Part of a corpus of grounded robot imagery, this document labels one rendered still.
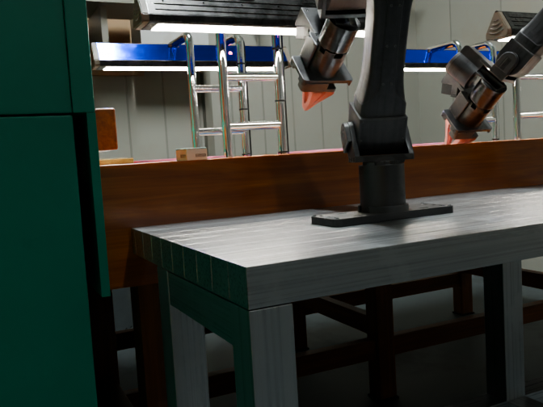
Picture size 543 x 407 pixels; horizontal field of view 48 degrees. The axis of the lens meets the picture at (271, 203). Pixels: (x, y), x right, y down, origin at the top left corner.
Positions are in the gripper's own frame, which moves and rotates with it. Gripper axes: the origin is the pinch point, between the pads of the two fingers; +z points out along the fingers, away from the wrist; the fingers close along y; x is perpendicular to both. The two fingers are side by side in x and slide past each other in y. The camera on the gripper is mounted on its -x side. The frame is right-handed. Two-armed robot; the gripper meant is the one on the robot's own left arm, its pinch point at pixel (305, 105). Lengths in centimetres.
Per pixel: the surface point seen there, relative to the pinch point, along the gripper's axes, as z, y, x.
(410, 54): 42, -85, -67
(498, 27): 2, -71, -30
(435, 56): 43, -96, -67
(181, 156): 1.4, 26.7, 9.7
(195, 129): 47, 2, -39
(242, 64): 35, -13, -53
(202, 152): -1.1, 24.0, 11.3
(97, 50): 43, 24, -67
